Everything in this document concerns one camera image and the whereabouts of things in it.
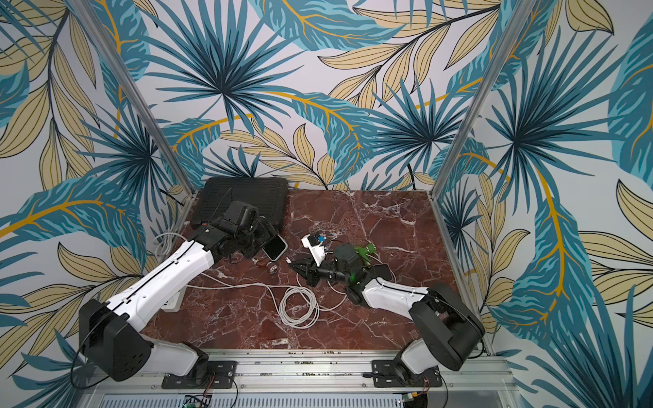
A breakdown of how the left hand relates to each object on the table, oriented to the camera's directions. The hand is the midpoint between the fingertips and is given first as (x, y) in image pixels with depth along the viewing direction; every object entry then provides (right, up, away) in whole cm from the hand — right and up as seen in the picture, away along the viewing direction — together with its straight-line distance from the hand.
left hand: (272, 239), depth 80 cm
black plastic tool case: (-7, +16, +27) cm, 32 cm away
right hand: (+2, -12, -6) cm, 13 cm away
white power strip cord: (-47, -4, +20) cm, 51 cm away
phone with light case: (+1, -3, -1) cm, 3 cm away
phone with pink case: (+38, -14, +18) cm, 44 cm away
